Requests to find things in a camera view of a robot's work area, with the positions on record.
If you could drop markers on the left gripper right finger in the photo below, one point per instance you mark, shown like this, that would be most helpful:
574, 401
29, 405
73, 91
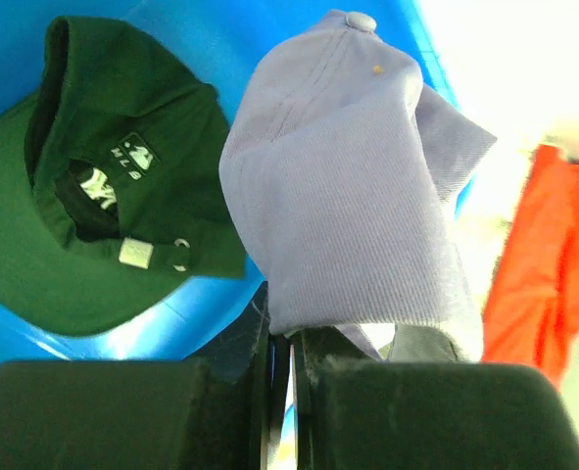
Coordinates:
354, 412

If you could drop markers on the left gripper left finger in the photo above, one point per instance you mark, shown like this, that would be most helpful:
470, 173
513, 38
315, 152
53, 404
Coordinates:
207, 411

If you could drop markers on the red cloth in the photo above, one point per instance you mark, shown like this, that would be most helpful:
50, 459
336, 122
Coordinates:
531, 316

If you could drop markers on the purple cap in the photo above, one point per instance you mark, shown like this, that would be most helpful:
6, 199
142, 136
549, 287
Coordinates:
341, 172

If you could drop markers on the dark green cap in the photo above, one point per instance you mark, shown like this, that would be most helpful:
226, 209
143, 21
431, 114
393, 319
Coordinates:
109, 190

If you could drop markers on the blue plastic bin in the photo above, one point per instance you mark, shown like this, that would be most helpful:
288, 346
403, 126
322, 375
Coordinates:
221, 43

